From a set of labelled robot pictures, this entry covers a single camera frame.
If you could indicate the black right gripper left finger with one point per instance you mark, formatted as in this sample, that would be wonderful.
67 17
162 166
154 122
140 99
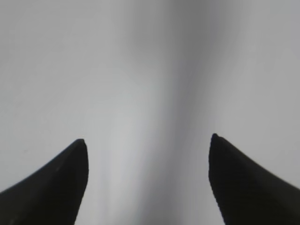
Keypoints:
53 194

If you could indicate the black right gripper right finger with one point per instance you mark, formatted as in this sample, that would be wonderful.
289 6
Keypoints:
245 192

